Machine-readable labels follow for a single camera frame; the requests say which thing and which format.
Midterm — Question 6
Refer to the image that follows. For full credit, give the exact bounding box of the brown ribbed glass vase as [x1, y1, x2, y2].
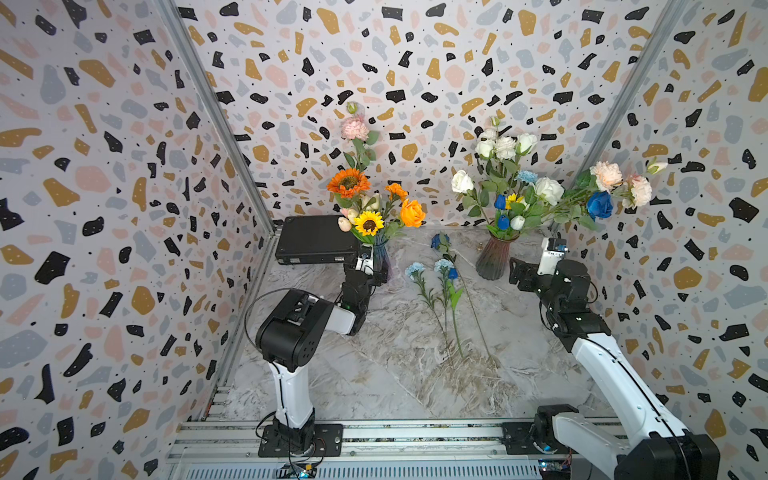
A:
[475, 235, 519, 280]

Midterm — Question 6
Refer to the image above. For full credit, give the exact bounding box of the purple ribbed glass vase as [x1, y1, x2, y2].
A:
[372, 240, 391, 286]

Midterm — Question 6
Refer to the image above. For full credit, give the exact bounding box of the small blue tulip flower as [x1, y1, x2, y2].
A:
[445, 266, 464, 358]

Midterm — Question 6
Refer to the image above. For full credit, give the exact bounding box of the light blue carnation flower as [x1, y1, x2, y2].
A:
[434, 258, 457, 330]

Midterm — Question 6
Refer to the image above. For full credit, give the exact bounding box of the blue rose bouquet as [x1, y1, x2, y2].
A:
[586, 191, 614, 220]

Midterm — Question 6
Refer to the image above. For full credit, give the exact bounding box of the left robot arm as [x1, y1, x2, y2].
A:
[249, 243, 390, 437]

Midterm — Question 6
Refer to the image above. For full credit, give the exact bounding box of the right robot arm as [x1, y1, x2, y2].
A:
[509, 258, 720, 479]

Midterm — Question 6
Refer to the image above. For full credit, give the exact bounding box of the black rectangular case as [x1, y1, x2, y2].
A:
[275, 215, 360, 265]

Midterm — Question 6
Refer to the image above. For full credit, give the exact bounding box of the yellow sunflower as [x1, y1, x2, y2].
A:
[354, 211, 384, 237]

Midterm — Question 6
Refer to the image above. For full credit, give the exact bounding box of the white flower bouquet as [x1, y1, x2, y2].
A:
[451, 116, 597, 241]

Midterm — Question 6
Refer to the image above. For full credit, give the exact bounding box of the orange rose flower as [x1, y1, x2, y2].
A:
[400, 199, 426, 228]

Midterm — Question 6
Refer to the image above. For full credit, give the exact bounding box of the large orange gerbera flower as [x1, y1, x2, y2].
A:
[327, 168, 371, 199]

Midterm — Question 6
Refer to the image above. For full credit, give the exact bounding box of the orange marigold flower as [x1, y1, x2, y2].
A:
[386, 183, 408, 200]

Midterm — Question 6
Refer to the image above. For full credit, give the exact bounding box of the pink carnation stem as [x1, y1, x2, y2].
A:
[341, 102, 379, 172]

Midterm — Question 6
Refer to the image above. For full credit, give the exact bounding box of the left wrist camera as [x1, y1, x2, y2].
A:
[355, 244, 375, 276]

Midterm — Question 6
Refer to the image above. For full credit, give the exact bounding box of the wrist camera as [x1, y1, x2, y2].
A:
[537, 237, 569, 276]
[355, 244, 375, 276]

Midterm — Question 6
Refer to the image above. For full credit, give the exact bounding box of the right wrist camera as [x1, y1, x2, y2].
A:
[537, 237, 569, 276]

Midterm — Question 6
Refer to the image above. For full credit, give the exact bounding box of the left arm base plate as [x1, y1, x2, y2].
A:
[258, 422, 344, 459]

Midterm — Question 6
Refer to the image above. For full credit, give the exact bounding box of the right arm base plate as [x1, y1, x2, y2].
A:
[500, 421, 571, 455]

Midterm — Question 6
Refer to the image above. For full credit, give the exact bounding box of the aluminium front rail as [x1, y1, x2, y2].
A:
[164, 416, 676, 480]

